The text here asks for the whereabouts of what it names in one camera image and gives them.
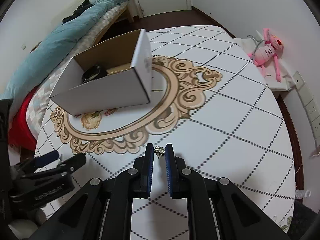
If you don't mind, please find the small silver earring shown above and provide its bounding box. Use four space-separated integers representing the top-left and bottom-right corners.
154 146 165 159

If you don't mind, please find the red blanket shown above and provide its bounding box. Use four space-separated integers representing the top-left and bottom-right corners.
8 86 38 152

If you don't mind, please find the white diamond pattern tablecloth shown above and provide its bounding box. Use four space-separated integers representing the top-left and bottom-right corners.
35 25 295 231

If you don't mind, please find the white cardboard box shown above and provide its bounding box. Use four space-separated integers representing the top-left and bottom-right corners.
49 29 152 115

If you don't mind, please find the light blue duvet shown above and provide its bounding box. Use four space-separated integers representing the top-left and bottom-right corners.
1 0 128 100

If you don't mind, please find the black clothing on bed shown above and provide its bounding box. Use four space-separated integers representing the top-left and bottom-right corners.
62 0 93 24

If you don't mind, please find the pink panther plush toy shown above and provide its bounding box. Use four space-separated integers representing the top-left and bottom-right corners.
247 28 284 82

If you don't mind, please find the black leather bracelet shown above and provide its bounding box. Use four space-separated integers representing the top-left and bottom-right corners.
81 64 109 84

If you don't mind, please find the beige bead bracelet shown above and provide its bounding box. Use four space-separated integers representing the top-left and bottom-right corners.
107 64 132 77

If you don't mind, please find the white wall socket strip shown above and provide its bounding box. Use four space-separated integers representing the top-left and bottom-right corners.
293 71 320 140

